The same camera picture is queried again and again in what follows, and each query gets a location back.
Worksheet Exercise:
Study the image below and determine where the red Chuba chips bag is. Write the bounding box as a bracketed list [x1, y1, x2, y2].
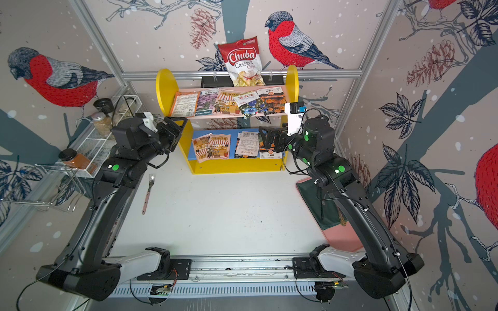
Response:
[218, 37, 265, 87]

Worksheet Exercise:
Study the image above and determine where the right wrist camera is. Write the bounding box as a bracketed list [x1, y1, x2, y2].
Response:
[285, 101, 306, 136]

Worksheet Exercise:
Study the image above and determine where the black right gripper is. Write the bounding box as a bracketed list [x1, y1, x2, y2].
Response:
[259, 121, 318, 171]

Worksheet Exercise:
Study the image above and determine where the orange flower seed bag top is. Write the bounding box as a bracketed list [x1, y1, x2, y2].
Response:
[256, 86, 287, 115]

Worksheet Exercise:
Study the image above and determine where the clear spice jar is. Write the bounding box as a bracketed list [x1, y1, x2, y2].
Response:
[116, 97, 135, 119]

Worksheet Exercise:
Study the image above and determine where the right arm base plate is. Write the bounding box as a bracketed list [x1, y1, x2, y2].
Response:
[291, 257, 346, 279]

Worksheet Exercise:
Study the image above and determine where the black lid spice jar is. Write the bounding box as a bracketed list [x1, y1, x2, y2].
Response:
[93, 98, 115, 117]

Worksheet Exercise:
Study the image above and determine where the blue flower seed bag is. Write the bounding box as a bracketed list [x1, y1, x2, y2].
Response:
[233, 91, 266, 119]

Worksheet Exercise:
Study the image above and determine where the chrome wire hook rack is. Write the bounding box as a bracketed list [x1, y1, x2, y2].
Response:
[1, 161, 86, 217]

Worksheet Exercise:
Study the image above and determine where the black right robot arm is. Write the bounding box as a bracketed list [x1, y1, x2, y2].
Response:
[259, 115, 424, 299]

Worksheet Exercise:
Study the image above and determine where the black wall bracket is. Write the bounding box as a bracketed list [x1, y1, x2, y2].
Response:
[200, 75, 285, 88]

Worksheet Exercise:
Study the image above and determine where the market stall seed bag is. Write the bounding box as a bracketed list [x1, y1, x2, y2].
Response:
[212, 89, 241, 116]

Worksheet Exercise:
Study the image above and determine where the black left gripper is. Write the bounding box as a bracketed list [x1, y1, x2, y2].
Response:
[137, 115, 188, 165]

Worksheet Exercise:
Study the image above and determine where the white wire spice rack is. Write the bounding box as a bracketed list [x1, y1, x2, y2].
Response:
[67, 95, 142, 178]

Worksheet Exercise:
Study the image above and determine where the yellow two-tier shelf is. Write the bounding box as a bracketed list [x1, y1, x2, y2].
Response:
[156, 65, 299, 175]

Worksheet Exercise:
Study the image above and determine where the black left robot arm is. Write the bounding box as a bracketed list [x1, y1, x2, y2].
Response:
[36, 113, 188, 301]

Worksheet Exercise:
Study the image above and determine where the purple flower seed bag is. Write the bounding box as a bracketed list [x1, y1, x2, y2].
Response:
[195, 88, 220, 116]

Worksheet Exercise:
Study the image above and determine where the white text seed bag lower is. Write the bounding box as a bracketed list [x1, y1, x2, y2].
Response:
[235, 131, 259, 159]

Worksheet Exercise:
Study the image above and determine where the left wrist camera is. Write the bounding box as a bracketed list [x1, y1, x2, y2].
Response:
[135, 111, 158, 133]

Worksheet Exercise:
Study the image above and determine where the silver lid spice jar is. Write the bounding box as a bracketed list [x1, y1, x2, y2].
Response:
[91, 111, 115, 140]

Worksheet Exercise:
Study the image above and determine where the orange white seed bag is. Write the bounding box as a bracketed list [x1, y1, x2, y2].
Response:
[169, 91, 200, 118]

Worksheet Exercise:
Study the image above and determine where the orange sauce jar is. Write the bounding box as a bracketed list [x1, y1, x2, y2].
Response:
[58, 149, 97, 174]

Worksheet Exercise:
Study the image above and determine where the orange flower seed bag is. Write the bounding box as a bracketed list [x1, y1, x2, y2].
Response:
[256, 86, 287, 115]
[259, 136, 283, 159]

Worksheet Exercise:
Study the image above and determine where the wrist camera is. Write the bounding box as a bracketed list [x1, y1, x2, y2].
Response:
[135, 111, 158, 133]
[285, 101, 306, 136]

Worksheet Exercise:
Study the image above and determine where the orange flower seed bag lower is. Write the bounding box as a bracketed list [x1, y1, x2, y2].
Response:
[259, 136, 283, 159]

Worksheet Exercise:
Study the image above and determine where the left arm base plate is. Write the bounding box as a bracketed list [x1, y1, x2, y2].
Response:
[137, 259, 192, 281]

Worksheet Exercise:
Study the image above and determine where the pink tray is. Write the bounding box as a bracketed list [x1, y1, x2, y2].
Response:
[294, 176, 366, 253]

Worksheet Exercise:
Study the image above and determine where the silver fork pink handle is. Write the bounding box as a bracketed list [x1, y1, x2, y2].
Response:
[141, 174, 155, 215]

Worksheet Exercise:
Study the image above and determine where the market stall bag lower left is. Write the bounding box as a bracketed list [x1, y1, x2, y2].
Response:
[192, 133, 211, 163]

